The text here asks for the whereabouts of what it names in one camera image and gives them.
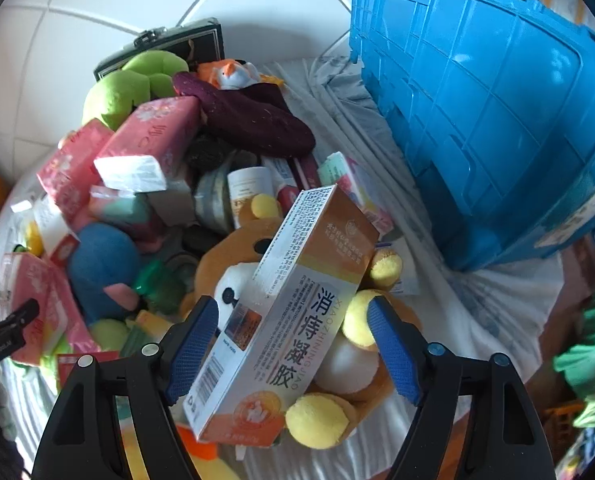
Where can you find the blue round plush toy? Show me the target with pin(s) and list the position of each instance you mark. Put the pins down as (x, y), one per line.
(102, 270)

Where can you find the brown teddy bear plush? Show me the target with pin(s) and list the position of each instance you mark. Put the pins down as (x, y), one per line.
(352, 379)

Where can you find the pink tissue pack upper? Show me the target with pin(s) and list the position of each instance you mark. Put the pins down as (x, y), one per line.
(146, 150)

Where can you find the pink green small box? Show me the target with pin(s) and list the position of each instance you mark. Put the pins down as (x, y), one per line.
(356, 183)

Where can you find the pink tissue pack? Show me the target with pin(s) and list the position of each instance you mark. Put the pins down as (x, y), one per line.
(69, 173)
(146, 150)

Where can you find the orange white medicine box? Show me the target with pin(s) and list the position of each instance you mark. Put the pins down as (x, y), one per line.
(284, 322)

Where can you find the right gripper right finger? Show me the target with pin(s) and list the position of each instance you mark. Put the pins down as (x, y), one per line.
(504, 437)

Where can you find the tape roll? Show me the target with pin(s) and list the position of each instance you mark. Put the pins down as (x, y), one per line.
(212, 199)

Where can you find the light green ball plush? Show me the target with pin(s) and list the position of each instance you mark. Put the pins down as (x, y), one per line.
(110, 335)

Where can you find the white medicine bottle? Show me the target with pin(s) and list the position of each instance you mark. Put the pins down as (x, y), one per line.
(245, 183)

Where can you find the blue plastic crate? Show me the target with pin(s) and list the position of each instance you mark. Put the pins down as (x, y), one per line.
(492, 103)

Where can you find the green plush toy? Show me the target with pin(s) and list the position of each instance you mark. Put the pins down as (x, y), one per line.
(144, 78)

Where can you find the pink tissue pack left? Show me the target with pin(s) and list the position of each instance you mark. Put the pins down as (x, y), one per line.
(69, 173)

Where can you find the black framed box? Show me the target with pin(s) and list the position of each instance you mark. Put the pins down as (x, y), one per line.
(196, 42)

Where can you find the orange white penguin plush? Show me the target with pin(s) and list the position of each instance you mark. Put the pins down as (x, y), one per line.
(231, 74)

